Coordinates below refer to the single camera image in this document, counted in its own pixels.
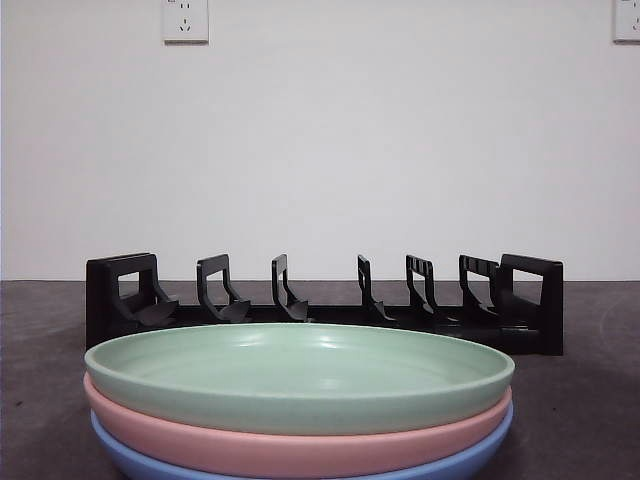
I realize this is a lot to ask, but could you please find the blue round plate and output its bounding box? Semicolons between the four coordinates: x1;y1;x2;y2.
89;402;516;480

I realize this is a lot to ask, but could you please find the pink round plate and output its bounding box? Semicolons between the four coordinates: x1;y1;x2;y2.
83;374;515;465

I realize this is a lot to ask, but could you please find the black plate rack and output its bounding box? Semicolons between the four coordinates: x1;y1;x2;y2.
84;251;565;357

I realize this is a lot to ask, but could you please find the green round plate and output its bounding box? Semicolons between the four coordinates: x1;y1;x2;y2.
83;322;516;435

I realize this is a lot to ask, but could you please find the white wall socket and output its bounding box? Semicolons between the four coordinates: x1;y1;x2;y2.
612;0;640;43
162;0;210;44

